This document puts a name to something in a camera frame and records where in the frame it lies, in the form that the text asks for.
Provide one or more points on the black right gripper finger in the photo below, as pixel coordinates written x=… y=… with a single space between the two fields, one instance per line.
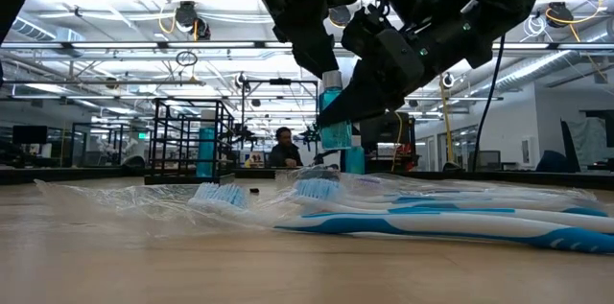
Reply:
x=355 y=107

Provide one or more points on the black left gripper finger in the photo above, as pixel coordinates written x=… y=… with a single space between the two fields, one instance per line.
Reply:
x=312 y=50

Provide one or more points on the teal mouthwash bottle white cap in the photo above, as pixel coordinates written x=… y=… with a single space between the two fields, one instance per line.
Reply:
x=356 y=162
x=331 y=98
x=206 y=150

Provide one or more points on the clear plastic toothbrush wrapper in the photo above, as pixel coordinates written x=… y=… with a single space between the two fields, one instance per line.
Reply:
x=432 y=184
x=120 y=203

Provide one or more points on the blue white toothbrush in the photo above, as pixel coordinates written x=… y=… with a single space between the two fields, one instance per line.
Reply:
x=585 y=213
x=551 y=220
x=432 y=229
x=503 y=196

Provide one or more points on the black background robot arm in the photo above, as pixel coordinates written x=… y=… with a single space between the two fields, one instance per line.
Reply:
x=309 y=136
x=242 y=133

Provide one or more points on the black background cabinet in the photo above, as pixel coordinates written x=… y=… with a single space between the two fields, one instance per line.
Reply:
x=388 y=126

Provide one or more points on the seated person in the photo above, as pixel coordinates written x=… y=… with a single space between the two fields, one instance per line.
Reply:
x=285 y=155

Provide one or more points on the small black bit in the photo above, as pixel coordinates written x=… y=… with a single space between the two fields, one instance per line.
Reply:
x=254 y=192

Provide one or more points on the black background monitor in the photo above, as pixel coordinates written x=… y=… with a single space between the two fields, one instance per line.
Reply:
x=30 y=135

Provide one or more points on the black background station frame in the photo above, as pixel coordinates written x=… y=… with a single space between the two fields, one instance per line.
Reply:
x=280 y=82

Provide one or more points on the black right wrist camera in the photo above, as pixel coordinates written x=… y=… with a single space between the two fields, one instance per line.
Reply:
x=362 y=30

